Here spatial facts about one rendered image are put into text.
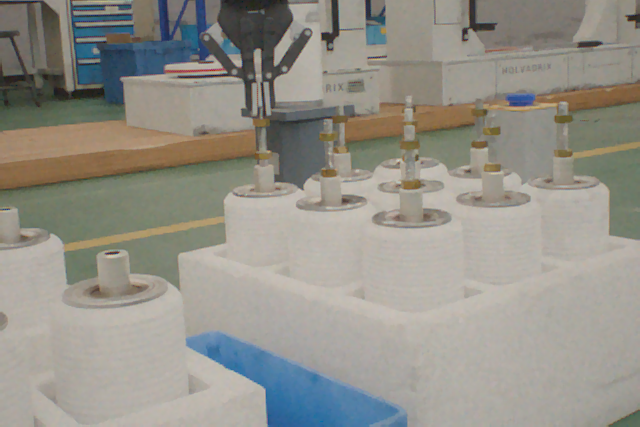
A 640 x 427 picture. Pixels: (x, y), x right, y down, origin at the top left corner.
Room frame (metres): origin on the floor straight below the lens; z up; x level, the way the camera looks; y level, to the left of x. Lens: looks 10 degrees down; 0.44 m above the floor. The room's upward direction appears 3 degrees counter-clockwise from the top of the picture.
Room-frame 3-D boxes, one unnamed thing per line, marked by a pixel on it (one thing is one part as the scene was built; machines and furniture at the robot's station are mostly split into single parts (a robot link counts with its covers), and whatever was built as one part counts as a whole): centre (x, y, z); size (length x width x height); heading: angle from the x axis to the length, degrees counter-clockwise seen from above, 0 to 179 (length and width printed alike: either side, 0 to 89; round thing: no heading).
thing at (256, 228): (1.04, 0.06, 0.16); 0.10 x 0.10 x 0.18
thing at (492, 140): (0.93, -0.18, 0.30); 0.01 x 0.01 x 0.08; 42
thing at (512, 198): (0.93, -0.18, 0.25); 0.08 x 0.08 x 0.01
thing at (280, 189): (1.04, 0.06, 0.25); 0.08 x 0.08 x 0.01
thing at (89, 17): (6.66, 1.54, 0.35); 0.59 x 0.47 x 0.69; 34
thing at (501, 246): (0.93, -0.18, 0.16); 0.10 x 0.10 x 0.18
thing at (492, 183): (0.93, -0.18, 0.26); 0.02 x 0.02 x 0.03
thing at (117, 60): (5.75, 1.01, 0.19); 0.50 x 0.41 x 0.37; 39
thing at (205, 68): (3.39, 0.37, 0.29); 0.30 x 0.30 x 0.06
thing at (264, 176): (1.04, 0.06, 0.26); 0.02 x 0.02 x 0.03
